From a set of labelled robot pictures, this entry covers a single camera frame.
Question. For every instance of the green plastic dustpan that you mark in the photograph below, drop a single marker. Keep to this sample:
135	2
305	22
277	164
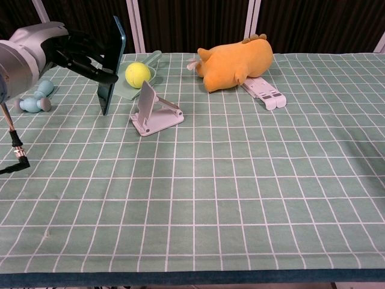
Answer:
126	91

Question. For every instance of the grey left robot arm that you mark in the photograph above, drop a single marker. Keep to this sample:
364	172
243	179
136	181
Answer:
15	72

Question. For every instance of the yellow tennis ball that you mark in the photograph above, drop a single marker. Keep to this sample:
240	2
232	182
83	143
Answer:
137	74

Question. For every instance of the orange plush animal toy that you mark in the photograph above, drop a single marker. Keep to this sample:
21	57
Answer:
234	63

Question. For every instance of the black smartphone blue case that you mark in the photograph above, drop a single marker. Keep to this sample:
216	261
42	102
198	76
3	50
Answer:
115	51

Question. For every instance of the white folding phone stand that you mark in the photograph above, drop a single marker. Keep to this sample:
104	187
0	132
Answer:
156	120

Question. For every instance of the white folded laptop stand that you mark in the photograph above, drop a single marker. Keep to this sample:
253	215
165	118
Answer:
264	93

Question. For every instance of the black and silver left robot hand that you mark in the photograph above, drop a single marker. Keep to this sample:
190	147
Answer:
72	51

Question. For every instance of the white frame post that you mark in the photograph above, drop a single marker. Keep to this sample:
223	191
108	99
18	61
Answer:
252	18
40	10
136	27
380	46

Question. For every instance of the dark pleated curtain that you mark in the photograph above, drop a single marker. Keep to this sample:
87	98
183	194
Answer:
192	24

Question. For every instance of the light blue toy hammer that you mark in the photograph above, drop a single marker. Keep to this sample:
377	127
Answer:
31	104

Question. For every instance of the green checked tablecloth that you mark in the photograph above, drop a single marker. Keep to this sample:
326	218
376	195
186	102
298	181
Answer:
210	195

